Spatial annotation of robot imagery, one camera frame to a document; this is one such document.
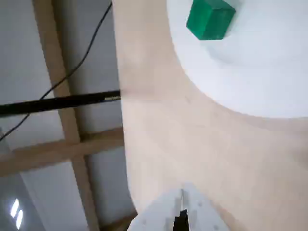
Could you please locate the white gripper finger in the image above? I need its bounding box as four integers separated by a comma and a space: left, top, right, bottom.
129, 189, 183, 231
182, 182, 229, 231

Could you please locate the green cube block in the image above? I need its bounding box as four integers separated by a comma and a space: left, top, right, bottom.
186, 0, 236, 41

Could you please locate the white round plate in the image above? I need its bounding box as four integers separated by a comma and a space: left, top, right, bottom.
166, 0, 308, 118

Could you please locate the wooden framed partition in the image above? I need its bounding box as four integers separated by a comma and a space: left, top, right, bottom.
0, 0, 139, 231

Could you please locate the black metal bar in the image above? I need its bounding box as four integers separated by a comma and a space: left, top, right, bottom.
0, 90, 121, 118

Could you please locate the thin black cable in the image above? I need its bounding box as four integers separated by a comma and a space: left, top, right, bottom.
0, 1, 113, 141

